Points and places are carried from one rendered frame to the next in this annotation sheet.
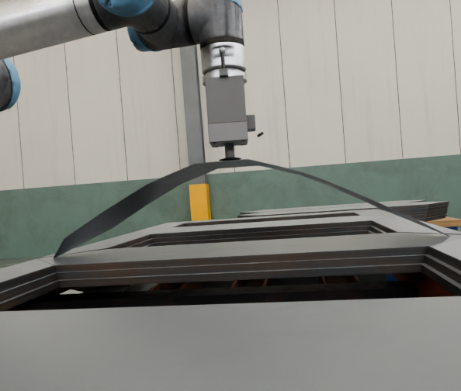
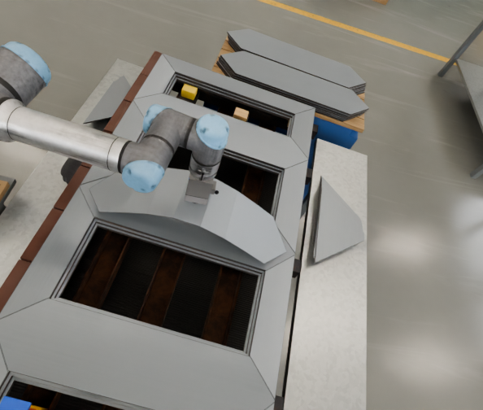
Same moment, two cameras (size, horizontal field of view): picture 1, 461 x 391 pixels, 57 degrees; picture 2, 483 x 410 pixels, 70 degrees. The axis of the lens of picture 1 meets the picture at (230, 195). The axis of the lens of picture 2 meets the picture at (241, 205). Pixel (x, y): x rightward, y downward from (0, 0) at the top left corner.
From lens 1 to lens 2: 0.92 m
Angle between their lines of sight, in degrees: 56
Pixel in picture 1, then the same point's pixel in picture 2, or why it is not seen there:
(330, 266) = (224, 262)
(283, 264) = (205, 255)
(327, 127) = not seen: outside the picture
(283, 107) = not seen: outside the picture
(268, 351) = (168, 379)
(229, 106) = (200, 192)
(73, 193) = not seen: outside the picture
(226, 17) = (211, 157)
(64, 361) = (119, 370)
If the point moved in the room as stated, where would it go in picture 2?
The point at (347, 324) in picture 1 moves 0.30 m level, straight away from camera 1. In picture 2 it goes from (193, 365) to (228, 267)
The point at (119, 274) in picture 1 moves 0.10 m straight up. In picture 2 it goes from (128, 232) to (127, 216)
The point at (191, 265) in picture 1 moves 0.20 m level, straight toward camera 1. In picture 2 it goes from (163, 240) to (158, 303)
